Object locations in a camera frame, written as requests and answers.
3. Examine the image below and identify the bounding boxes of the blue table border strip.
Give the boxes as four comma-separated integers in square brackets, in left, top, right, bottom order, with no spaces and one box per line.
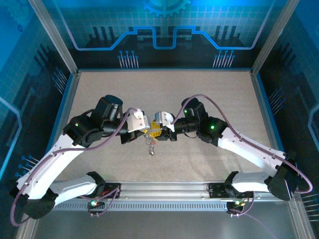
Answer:
[256,72,287,155]
[39,72,76,181]

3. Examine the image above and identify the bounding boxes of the aluminium table side rail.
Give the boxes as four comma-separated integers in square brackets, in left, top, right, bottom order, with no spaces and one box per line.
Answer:
[43,71,81,182]
[250,71,284,156]

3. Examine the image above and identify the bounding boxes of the thin aluminium table rail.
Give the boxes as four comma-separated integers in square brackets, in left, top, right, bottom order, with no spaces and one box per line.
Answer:
[78,68,252,73]

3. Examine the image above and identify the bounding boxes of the long aluminium base rail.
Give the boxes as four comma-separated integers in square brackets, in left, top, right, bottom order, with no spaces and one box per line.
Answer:
[33,181,299,202]

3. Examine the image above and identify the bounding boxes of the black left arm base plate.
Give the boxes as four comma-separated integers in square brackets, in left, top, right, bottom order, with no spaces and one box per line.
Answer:
[103,183,122,200]

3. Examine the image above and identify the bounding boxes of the slotted metal cable duct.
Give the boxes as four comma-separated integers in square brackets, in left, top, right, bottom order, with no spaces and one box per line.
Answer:
[53,201,234,212]

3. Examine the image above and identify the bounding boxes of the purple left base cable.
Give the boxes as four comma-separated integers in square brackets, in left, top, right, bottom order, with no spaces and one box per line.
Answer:
[79,186,122,217]

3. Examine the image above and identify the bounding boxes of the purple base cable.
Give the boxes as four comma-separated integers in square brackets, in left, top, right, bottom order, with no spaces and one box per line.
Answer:
[227,191,255,218]
[79,186,122,217]

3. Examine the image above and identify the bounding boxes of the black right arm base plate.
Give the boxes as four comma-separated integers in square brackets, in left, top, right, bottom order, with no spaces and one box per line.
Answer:
[208,183,227,200]

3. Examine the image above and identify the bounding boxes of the aluminium frame post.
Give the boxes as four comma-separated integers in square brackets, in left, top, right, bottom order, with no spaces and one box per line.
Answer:
[27,0,80,74]
[251,0,301,75]

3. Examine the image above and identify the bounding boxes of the steel base plate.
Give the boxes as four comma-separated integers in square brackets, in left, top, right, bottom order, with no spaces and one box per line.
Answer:
[32,210,307,239]

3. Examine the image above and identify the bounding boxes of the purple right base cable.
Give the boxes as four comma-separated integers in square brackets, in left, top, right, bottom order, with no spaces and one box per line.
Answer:
[227,191,255,218]

